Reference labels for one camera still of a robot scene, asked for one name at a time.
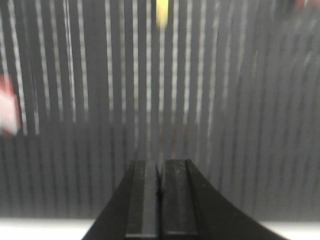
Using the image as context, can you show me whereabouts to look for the yellow toggle switch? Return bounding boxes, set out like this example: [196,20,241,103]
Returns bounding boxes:
[156,0,169,28]

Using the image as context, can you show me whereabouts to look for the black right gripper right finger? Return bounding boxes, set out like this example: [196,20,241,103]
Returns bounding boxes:
[160,159,283,240]

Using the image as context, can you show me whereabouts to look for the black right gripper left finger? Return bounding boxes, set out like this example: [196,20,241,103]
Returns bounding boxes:
[83,160,160,240]

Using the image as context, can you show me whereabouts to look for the red rotary switch lower right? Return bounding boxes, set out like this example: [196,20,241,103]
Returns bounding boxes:
[0,74,21,136]

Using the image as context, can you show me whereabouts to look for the white standing desk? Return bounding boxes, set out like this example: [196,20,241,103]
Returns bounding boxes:
[0,217,320,240]

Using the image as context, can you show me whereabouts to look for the black perforated pegboard panel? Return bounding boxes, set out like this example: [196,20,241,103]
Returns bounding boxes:
[0,0,320,222]

